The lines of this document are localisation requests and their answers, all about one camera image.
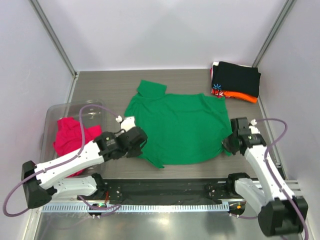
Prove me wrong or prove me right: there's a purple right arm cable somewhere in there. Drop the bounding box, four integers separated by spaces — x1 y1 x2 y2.
228 118 307 240

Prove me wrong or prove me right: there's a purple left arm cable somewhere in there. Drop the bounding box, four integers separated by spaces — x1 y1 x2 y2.
2 104 123 218

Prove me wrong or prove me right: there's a clear plastic bin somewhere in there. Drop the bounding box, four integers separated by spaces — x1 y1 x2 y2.
39 100 107 163

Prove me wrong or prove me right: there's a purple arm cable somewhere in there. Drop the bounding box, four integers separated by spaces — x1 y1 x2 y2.
228 118 307 240
2 104 123 218

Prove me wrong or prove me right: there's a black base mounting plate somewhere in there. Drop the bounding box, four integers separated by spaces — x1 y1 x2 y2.
99 178 241 206

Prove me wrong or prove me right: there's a pink t shirt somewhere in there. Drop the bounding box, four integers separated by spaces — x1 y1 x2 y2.
52 116 103 178

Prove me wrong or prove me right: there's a white slotted cable duct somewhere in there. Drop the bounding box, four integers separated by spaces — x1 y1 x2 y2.
42 202 230 213

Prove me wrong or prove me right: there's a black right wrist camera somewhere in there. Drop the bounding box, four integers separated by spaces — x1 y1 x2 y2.
230 117 250 135

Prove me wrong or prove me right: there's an orange folded t shirt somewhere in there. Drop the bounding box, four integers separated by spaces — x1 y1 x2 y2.
223 90 258 104

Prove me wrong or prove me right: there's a green t shirt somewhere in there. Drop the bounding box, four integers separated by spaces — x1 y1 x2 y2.
124 80 232 168

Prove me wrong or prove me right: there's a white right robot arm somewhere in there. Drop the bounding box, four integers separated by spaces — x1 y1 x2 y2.
222 117 309 240

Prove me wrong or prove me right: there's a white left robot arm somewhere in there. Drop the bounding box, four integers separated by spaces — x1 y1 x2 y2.
21 126 148 209

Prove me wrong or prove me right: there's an aluminium frame rail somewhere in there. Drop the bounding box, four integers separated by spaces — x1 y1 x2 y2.
283 180 303 199

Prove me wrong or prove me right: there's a black folded t shirt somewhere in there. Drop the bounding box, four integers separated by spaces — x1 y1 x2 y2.
215 61 261 97

